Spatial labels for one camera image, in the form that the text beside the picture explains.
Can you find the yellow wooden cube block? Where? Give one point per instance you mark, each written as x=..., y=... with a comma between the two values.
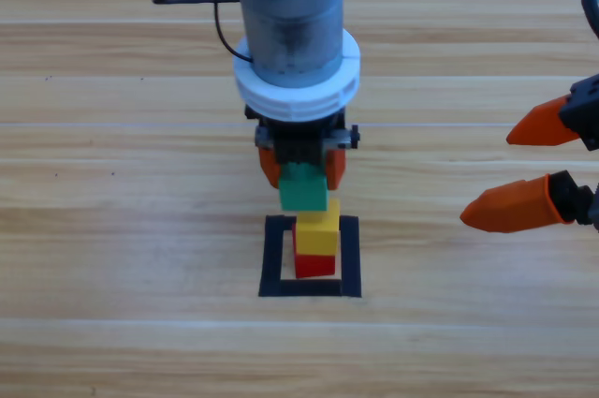
x=318, y=236

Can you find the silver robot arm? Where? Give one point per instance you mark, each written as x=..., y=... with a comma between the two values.
x=290, y=33

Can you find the red wooden cube block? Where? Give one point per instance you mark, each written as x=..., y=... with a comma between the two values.
x=316, y=267

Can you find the green wooden cube block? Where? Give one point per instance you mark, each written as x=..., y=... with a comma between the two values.
x=304, y=194

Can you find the black tape square outline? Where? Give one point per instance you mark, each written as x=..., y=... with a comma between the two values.
x=269, y=267

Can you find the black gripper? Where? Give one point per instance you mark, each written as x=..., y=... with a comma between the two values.
x=299, y=136
x=595, y=208

